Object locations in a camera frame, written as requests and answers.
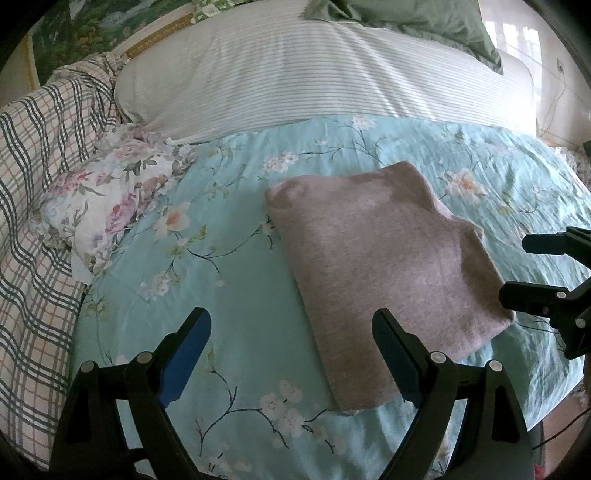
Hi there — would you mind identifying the white pink floral pillowcase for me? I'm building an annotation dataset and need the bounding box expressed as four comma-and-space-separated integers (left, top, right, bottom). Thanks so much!
41, 122, 199, 284

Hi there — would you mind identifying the white cable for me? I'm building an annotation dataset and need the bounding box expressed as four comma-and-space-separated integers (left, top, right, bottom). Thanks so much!
539, 60, 591, 148

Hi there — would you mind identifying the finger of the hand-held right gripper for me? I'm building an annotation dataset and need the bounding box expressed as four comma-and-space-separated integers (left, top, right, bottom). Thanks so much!
523, 226, 591, 269
499, 276, 591, 359

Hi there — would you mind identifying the plain green pillow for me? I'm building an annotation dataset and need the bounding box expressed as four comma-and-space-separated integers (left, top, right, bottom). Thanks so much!
305, 0, 504, 75

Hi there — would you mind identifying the white striped pillow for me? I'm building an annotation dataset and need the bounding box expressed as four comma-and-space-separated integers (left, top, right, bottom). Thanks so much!
113, 0, 539, 144

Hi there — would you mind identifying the plaid bed sheet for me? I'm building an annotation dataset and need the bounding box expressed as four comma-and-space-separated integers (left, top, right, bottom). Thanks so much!
0, 53, 127, 462

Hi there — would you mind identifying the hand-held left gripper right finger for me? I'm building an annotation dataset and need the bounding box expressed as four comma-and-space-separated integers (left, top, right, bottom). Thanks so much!
372, 308, 539, 480

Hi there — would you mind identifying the landscape wall painting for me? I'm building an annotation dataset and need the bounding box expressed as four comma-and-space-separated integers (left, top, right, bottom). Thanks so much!
32, 0, 195, 88

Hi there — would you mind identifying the black cable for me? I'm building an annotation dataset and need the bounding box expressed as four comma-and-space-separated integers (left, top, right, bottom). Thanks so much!
530, 406, 591, 452

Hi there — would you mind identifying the light blue floral blanket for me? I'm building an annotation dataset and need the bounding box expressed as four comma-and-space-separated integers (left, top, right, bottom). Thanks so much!
71, 114, 591, 480

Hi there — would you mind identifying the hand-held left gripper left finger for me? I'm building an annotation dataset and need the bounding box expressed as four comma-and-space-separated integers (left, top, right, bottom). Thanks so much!
48, 307, 213, 480

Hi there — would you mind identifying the pink knit sweater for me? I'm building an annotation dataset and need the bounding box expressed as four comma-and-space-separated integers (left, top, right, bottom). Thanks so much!
264, 161, 516, 412

